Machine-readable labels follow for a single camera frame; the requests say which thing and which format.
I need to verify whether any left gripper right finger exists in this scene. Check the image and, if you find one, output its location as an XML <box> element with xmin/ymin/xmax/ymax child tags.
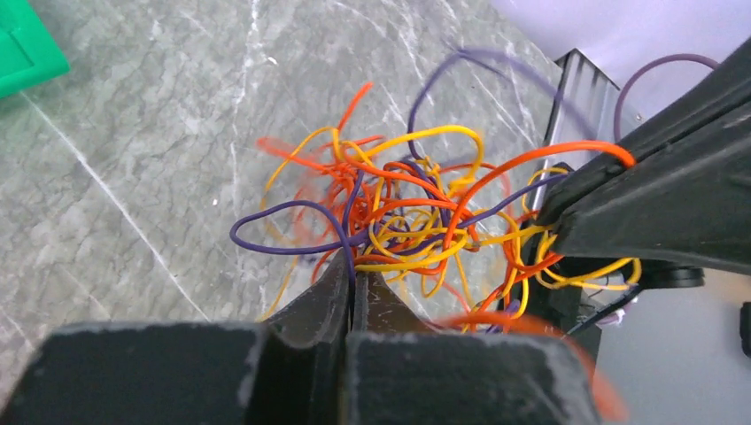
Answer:
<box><xmin>352</xmin><ymin>272</ymin><xmax>441</xmax><ymax>352</ymax></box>

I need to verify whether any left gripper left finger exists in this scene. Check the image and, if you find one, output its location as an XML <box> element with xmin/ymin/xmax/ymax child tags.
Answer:
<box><xmin>258</xmin><ymin>253</ymin><xmax>352</xmax><ymax>424</ymax></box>

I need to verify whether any orange cable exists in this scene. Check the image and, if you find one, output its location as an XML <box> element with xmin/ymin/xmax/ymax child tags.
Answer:
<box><xmin>255</xmin><ymin>81</ymin><xmax>638</xmax><ymax>423</ymax></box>

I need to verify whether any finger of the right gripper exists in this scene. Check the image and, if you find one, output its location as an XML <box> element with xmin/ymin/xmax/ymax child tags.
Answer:
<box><xmin>541</xmin><ymin>40</ymin><xmax>750</xmax><ymax>212</ymax></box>
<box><xmin>554</xmin><ymin>112</ymin><xmax>750</xmax><ymax>274</ymax></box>

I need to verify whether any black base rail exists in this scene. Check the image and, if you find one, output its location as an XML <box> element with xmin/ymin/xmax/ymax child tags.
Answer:
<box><xmin>499</xmin><ymin>48</ymin><xmax>751</xmax><ymax>359</ymax></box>

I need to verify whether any green plastic bin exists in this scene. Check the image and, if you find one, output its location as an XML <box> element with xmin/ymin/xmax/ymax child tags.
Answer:
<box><xmin>1</xmin><ymin>0</ymin><xmax>70</xmax><ymax>97</ymax></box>

